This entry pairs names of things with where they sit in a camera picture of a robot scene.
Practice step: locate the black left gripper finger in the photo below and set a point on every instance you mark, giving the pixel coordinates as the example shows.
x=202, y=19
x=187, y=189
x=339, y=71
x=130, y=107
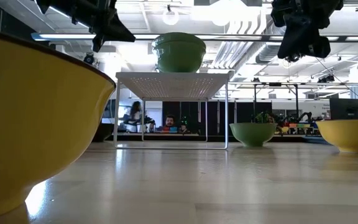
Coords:
x=113, y=32
x=113, y=18

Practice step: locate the green bowl red floral interior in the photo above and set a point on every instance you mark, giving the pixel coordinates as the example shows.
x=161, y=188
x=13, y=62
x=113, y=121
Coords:
x=179, y=56
x=253, y=133

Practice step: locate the yellow bowl blue floral interior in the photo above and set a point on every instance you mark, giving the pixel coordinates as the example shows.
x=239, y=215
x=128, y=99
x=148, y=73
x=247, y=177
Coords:
x=26, y=124
x=350, y=135

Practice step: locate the black background robot arm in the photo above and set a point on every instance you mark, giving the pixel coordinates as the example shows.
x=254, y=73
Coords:
x=300, y=117

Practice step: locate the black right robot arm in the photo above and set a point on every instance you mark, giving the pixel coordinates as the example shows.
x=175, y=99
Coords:
x=315, y=9

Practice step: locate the black ceiling light rig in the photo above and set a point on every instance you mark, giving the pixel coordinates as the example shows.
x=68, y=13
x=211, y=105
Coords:
x=292, y=59

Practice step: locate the black ceiling spotlight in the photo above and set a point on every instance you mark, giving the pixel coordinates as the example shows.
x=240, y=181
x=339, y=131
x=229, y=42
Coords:
x=89, y=59

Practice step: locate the round white ceiling lamp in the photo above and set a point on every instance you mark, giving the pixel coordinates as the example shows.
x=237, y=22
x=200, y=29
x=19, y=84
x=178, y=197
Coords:
x=170, y=18

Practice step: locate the white perforated metal shelf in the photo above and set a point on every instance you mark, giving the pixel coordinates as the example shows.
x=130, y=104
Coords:
x=172, y=85

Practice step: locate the black monitor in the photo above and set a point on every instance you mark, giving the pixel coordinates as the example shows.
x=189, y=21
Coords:
x=348, y=109

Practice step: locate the person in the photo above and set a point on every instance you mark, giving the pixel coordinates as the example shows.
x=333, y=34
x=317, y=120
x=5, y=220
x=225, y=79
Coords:
x=169, y=121
x=135, y=116

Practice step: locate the background robot green lights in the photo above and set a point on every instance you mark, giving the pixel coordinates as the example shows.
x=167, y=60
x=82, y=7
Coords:
x=183, y=126

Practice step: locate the black room divider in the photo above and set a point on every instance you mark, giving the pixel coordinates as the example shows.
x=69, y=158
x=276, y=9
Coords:
x=213, y=115

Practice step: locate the black background table frame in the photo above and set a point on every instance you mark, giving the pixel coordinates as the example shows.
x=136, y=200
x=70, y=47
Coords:
x=255, y=96

